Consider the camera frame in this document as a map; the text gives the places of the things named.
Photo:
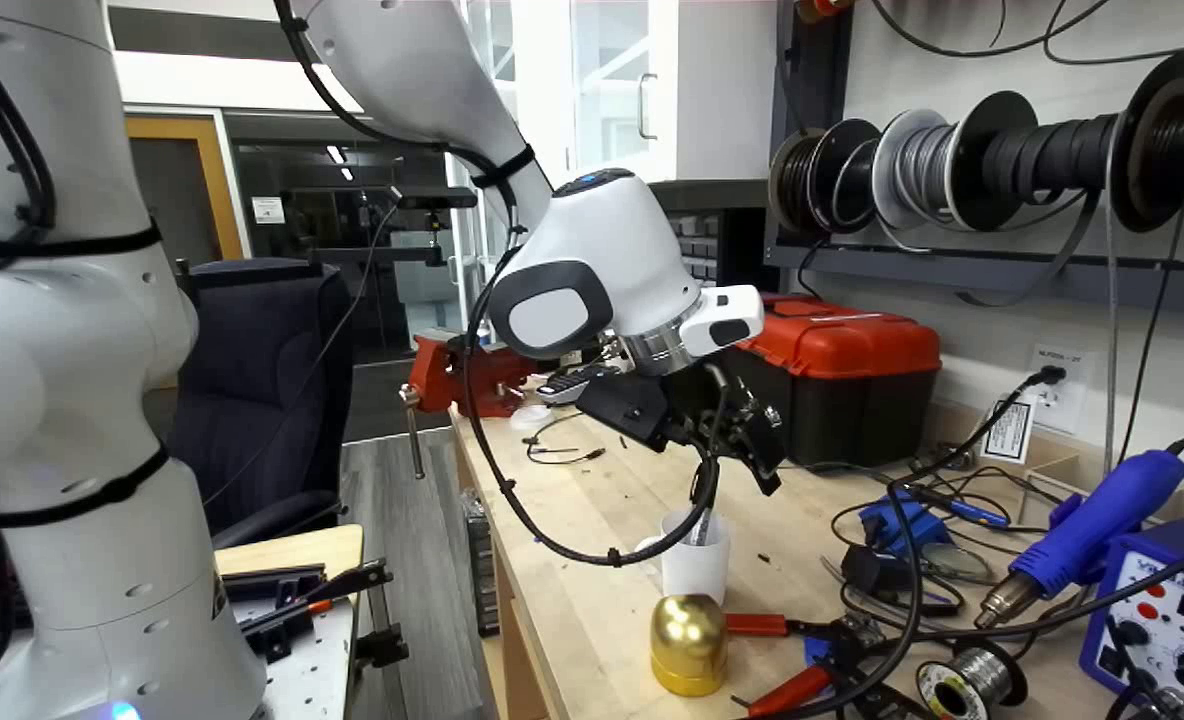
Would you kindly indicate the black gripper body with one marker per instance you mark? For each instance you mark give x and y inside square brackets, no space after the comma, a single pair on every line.
[692,406]

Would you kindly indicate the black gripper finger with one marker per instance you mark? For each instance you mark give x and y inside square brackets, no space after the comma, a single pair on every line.
[706,429]
[754,438]

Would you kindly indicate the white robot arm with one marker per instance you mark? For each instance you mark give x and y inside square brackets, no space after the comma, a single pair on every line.
[100,527]

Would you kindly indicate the white cup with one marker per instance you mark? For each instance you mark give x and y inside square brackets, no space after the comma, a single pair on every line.
[699,566]

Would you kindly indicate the red black toolbox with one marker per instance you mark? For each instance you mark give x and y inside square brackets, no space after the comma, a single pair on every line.
[845,380]

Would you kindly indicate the blue connector box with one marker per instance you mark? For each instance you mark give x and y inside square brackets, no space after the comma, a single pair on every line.
[902,527]

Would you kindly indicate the red bench vise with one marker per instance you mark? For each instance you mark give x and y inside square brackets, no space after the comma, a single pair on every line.
[459,376]

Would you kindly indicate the blue hot air gun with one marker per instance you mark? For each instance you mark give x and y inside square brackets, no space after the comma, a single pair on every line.
[1083,528]

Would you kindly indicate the dark blue office chair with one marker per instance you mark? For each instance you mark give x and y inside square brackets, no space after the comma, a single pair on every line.
[265,394]

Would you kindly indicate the side table with clamps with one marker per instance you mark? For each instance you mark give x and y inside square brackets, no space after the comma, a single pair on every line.
[297,600]

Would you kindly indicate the blue soldering station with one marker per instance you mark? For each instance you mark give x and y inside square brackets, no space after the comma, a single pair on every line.
[1143,632]

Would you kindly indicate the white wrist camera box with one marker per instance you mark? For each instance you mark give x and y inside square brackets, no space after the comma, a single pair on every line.
[722,318]

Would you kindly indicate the red handled pliers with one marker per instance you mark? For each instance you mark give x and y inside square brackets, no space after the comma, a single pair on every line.
[799,660]

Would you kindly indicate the solder wire spool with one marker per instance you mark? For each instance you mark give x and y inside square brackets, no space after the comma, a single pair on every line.
[974,685]

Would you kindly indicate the black wire spool rack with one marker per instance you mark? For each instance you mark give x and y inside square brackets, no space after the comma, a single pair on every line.
[841,178]

